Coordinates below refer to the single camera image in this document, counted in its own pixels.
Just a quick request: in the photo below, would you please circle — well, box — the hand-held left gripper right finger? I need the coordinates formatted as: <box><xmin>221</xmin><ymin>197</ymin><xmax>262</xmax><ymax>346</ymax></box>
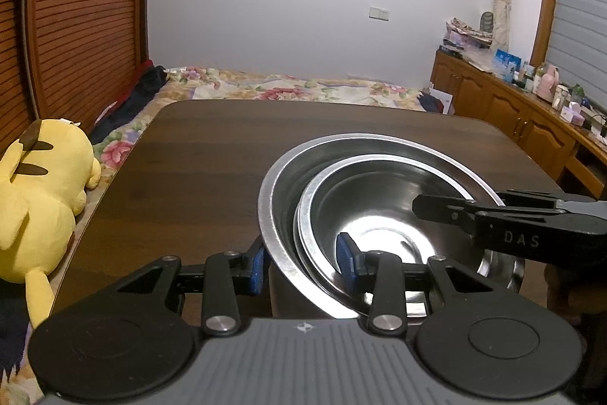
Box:
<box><xmin>336</xmin><ymin>232</ymin><xmax>501</xmax><ymax>336</ymax></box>

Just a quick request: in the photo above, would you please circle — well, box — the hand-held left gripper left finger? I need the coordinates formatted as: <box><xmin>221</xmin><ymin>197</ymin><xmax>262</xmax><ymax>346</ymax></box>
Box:
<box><xmin>116</xmin><ymin>238</ymin><xmax>266</xmax><ymax>336</ymax></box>

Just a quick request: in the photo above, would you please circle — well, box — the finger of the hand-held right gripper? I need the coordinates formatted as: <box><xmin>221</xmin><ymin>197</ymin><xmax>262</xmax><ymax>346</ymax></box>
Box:
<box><xmin>412</xmin><ymin>194</ymin><xmax>477</xmax><ymax>237</ymax></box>
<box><xmin>498</xmin><ymin>191</ymin><xmax>571</xmax><ymax>210</ymax></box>

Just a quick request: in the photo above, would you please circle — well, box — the large steel bowl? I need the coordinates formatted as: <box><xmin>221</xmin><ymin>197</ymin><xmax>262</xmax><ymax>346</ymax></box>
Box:
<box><xmin>257</xmin><ymin>133</ymin><xmax>525</xmax><ymax>320</ymax></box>

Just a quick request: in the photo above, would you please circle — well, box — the medium steel bowl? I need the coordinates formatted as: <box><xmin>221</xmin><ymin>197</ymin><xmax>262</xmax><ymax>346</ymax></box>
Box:
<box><xmin>294</xmin><ymin>153</ymin><xmax>504</xmax><ymax>320</ymax></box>

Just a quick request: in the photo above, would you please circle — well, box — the person's right hand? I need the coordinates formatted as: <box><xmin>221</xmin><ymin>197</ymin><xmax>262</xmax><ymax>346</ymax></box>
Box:
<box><xmin>544</xmin><ymin>263</ymin><xmax>590</xmax><ymax>326</ymax></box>

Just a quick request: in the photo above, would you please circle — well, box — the wooden cabinet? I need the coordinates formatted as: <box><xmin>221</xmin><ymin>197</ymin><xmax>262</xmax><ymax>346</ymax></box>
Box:
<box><xmin>431</xmin><ymin>49</ymin><xmax>607</xmax><ymax>203</ymax></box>

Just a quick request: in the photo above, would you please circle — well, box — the pink tissue box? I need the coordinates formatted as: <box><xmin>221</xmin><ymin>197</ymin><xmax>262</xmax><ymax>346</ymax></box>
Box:
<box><xmin>560</xmin><ymin>101</ymin><xmax>587</xmax><ymax>126</ymax></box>

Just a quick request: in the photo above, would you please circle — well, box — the navy cloth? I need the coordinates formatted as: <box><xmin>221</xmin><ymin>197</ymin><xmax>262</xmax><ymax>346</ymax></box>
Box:
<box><xmin>417</xmin><ymin>94</ymin><xmax>445</xmax><ymax>114</ymax></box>

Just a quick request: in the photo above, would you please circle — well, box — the white paper bag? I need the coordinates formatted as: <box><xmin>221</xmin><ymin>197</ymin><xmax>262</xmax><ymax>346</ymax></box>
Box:
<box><xmin>429</xmin><ymin>87</ymin><xmax>457</xmax><ymax>116</ymax></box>

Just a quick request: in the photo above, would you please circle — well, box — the pink bottle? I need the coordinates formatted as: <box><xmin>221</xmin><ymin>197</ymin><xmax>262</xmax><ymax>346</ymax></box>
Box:
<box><xmin>536</xmin><ymin>66</ymin><xmax>560</xmax><ymax>100</ymax></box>

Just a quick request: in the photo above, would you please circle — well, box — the blue box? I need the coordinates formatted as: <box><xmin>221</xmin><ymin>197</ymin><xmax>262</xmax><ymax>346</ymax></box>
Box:
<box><xmin>494</xmin><ymin>49</ymin><xmax>523</xmax><ymax>79</ymax></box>

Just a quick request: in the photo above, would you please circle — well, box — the pile of patterned cloth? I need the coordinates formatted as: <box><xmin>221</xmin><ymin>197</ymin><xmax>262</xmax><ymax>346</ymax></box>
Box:
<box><xmin>443</xmin><ymin>17</ymin><xmax>494</xmax><ymax>51</ymax></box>

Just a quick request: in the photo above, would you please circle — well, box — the floral bedspread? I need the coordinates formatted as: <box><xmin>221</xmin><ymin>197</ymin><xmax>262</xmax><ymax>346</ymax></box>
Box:
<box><xmin>0</xmin><ymin>66</ymin><xmax>444</xmax><ymax>405</ymax></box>

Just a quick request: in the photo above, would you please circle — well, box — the black and red cloth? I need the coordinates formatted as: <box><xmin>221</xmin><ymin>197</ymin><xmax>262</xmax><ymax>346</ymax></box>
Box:
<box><xmin>89</xmin><ymin>60</ymin><xmax>168</xmax><ymax>146</ymax></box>

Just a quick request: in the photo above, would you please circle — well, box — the yellow plush toy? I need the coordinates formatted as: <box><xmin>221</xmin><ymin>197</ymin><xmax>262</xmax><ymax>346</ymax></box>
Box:
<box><xmin>0</xmin><ymin>117</ymin><xmax>102</xmax><ymax>331</ymax></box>

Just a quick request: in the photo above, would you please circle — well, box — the wooden slatted wardrobe door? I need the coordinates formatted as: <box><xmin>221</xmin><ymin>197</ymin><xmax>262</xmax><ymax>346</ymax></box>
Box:
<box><xmin>0</xmin><ymin>0</ymin><xmax>155</xmax><ymax>145</ymax></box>

